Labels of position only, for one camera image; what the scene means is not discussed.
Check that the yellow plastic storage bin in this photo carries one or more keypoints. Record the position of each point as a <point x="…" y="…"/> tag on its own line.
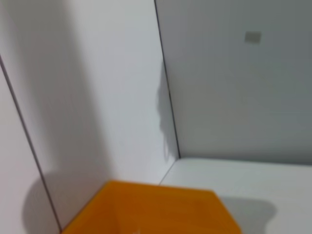
<point x="158" y="209"/>

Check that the grey wall plate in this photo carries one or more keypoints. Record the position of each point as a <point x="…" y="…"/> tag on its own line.
<point x="253" y="37"/>

